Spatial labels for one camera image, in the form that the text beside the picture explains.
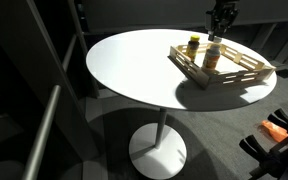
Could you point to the orange plastic bag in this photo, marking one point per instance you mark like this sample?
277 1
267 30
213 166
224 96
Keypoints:
276 132

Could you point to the black floor outlet plate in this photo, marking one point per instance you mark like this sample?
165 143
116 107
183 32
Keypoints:
282 73

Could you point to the wooden crate tray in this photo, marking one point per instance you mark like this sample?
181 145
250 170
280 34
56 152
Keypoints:
233 67

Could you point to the round white pedestal table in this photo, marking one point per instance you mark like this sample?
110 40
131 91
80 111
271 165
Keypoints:
136 65

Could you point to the grey metal handrail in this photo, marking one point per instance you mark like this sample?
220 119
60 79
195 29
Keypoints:
48 141

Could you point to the orange-label open pill bottle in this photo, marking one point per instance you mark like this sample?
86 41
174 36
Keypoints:
211 57

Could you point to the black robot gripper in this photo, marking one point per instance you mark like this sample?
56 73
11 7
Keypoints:
220 18

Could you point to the yellow-capped brown pill bottle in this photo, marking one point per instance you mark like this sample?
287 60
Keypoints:
192 47

